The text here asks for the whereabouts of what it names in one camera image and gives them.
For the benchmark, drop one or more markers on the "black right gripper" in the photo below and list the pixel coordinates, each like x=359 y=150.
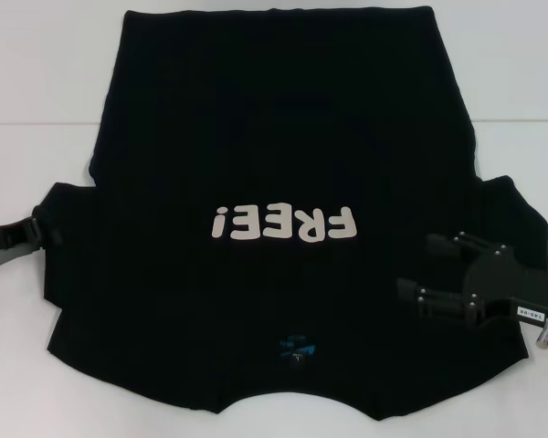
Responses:
x=516 y=287

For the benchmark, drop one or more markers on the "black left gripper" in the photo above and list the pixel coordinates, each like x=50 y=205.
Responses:
x=4 y=237

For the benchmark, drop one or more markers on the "black shirt with FREE print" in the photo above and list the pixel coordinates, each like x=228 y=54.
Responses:
x=274 y=137

